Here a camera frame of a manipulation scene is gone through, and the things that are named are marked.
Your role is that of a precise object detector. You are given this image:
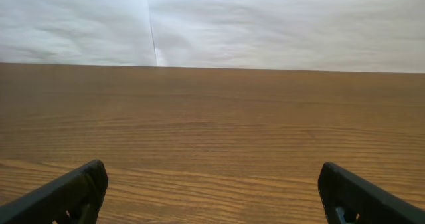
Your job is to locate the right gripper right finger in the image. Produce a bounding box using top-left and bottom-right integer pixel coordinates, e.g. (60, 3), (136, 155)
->
(317, 162), (425, 224)

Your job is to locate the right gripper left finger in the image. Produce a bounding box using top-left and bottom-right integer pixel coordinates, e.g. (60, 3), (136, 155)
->
(0, 159), (109, 224)

